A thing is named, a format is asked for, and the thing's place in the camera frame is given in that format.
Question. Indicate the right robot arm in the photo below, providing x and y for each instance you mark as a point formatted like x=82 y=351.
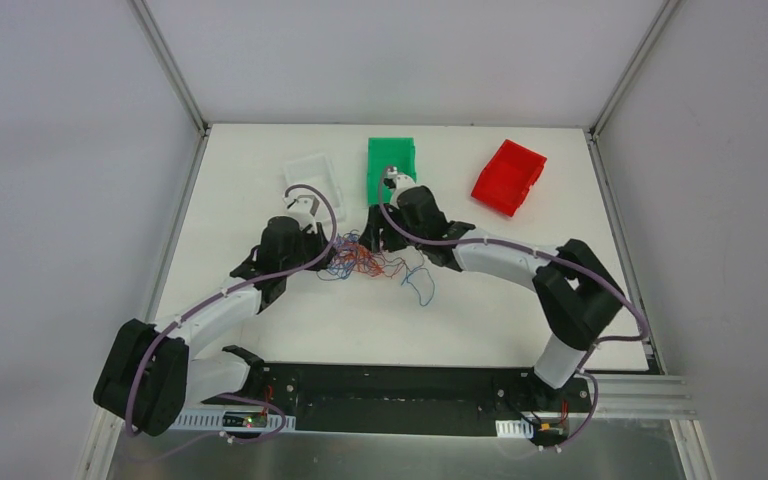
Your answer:
x=578 y=297

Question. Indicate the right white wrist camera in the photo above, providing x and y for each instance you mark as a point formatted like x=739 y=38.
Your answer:
x=395 y=180

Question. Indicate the green plastic bin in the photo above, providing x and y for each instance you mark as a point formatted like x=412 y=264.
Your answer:
x=382 y=152

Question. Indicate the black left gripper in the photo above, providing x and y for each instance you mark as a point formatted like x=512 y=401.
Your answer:
x=321 y=241

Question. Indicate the red plastic bin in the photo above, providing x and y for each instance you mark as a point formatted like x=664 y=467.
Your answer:
x=507 y=178

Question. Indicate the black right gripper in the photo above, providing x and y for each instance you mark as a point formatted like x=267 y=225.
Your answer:
x=376 y=237

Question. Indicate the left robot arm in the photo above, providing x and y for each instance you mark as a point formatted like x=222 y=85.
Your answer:
x=153 y=370

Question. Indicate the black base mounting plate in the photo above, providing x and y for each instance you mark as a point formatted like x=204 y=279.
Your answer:
x=436 y=401

